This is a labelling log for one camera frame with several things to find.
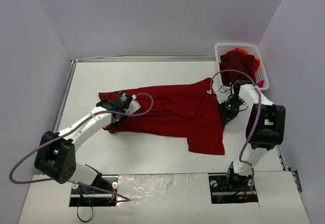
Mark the red t shirt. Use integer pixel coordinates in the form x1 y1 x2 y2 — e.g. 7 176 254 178
104 78 225 155

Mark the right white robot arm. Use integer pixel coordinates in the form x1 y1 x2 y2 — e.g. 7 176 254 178
217 80 286 190

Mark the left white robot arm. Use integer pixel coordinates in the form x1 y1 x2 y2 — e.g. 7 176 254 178
34 92 141 193

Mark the orange shirt in basket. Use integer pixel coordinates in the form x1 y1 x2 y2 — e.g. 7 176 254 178
232 47 265 88

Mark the dark red shirt in basket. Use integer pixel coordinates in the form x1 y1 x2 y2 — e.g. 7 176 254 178
219 49 256 86

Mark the white plastic basket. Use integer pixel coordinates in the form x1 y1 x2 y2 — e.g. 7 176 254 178
214 43 269 90

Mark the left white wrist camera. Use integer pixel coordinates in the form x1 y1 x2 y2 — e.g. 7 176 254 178
126 96 141 114

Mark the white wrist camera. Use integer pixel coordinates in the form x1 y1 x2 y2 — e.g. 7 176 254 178
215 90 231 104
126 96 141 114

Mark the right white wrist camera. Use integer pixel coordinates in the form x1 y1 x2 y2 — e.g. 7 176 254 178
215 90 231 104

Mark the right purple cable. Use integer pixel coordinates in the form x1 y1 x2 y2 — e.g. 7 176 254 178
210 69 262 196

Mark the purple cable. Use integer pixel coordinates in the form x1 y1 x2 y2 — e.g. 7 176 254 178
9 93 154 204
210 69 262 196

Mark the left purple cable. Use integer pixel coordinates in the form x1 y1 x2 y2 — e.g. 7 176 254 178
9 93 154 204

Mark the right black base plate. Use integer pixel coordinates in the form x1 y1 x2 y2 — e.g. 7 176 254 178
208 173 258 204

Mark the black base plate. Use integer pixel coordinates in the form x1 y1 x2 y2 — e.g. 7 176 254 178
208 173 258 204
69 183 117 207

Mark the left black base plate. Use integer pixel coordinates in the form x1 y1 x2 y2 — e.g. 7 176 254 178
69 183 117 207

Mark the thin black cable loop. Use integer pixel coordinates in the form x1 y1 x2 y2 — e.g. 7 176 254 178
76 205 94 222

